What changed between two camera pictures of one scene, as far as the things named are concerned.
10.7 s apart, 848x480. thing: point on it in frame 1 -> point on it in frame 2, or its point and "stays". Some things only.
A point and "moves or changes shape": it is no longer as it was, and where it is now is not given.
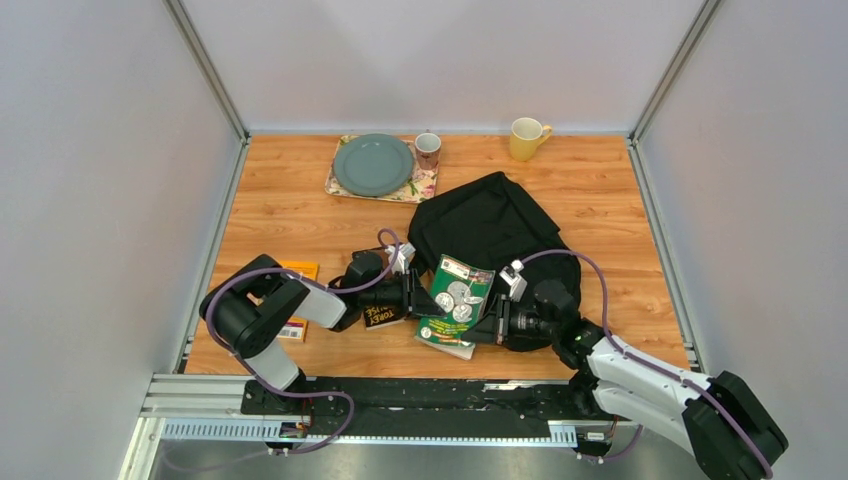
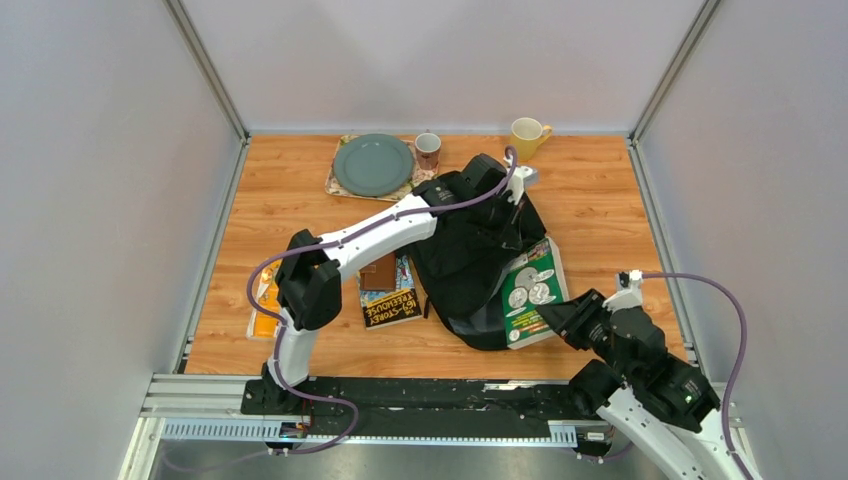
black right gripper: [485, 331] -> [558, 314]
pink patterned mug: [428, 147] stays
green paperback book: [464, 292] moves or changes shape
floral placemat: [421, 186] stays
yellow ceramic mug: [526, 136] stays
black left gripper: [423, 304] -> [508, 232]
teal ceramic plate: [373, 164] stays
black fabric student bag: [484, 220] stays
